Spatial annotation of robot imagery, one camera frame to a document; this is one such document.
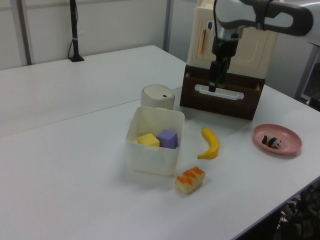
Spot cream plastic cabinet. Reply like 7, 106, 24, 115
186, 0, 279, 80

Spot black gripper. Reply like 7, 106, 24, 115
208, 36, 241, 93

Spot yellow foam cube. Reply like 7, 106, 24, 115
137, 133, 160, 148

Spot yellow toy banana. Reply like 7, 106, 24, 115
197, 126, 220, 160

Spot black camera stand pole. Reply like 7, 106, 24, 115
68, 0, 85, 63

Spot purple foam cube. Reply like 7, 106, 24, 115
156, 129, 179, 150

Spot pink plate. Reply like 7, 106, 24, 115
252, 123, 303, 156

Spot toy bread with orange glaze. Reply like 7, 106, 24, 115
174, 166, 206, 195

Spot brown wooden drawer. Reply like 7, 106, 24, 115
179, 63, 266, 121

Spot cream plastic box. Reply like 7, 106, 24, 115
124, 106, 186, 178

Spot white drawer handle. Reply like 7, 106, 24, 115
194, 84, 245, 101

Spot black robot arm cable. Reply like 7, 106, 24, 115
212, 0, 219, 41

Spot black white panda toy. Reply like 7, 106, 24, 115
261, 134, 283, 150

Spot cream lidded trash bin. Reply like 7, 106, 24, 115
140, 84, 176, 111

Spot copper cabinet door handle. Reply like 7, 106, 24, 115
199, 29, 207, 54

